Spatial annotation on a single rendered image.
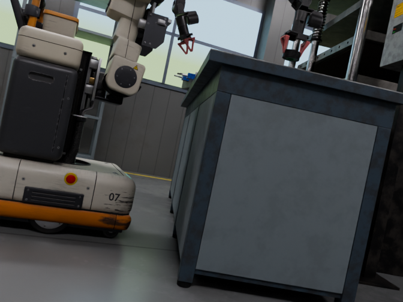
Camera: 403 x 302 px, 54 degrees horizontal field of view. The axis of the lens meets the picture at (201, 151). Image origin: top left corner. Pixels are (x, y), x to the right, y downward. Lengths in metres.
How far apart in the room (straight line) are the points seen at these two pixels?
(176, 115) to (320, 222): 3.58
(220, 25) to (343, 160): 3.87
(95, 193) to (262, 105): 0.79
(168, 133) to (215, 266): 3.54
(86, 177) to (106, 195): 0.11
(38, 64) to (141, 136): 3.13
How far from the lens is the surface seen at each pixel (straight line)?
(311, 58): 3.03
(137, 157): 4.75
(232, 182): 1.33
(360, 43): 2.33
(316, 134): 1.41
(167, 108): 4.81
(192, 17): 2.35
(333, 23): 3.03
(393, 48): 2.24
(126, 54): 1.92
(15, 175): 1.70
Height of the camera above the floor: 0.49
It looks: 1 degrees down
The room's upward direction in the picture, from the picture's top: 12 degrees clockwise
